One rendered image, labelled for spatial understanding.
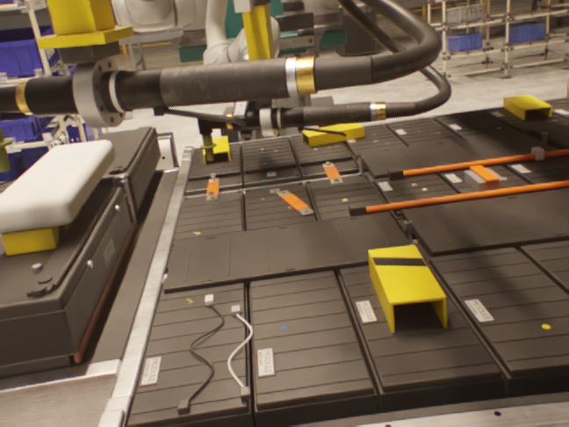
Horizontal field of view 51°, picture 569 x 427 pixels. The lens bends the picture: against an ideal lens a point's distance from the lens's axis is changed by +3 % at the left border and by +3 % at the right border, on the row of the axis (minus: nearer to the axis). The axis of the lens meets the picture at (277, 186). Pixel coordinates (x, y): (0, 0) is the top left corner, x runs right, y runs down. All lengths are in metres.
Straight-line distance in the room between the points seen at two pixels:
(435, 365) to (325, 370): 0.13
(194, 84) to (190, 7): 1.66
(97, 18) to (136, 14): 1.57
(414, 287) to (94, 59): 0.48
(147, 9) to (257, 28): 1.01
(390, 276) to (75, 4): 0.52
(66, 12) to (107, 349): 0.45
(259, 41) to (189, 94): 0.63
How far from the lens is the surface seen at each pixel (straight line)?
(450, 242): 1.00
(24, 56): 3.72
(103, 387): 0.85
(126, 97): 0.72
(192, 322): 0.86
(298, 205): 1.19
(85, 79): 0.72
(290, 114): 1.33
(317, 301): 0.86
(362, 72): 0.66
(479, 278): 0.91
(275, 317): 0.84
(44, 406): 0.88
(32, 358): 0.86
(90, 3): 0.72
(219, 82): 0.68
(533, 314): 0.84
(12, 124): 3.64
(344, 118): 1.31
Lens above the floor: 1.45
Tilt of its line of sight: 20 degrees down
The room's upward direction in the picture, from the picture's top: 7 degrees counter-clockwise
